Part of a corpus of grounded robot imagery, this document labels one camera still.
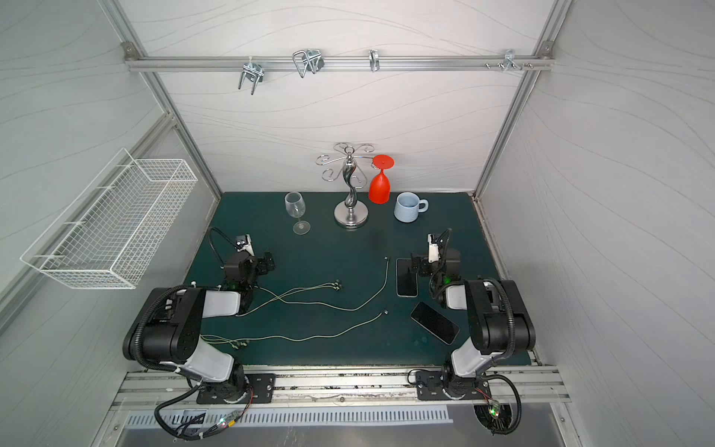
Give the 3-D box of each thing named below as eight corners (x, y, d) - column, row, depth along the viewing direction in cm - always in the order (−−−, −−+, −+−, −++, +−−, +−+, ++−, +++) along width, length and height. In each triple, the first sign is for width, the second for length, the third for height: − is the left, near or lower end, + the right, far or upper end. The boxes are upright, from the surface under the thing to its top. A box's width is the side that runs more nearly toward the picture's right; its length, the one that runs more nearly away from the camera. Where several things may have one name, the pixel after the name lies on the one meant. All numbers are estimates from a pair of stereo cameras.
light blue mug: (387, 214, 115) (389, 203, 109) (403, 199, 121) (404, 187, 115) (411, 228, 110) (414, 216, 105) (426, 211, 116) (429, 199, 111)
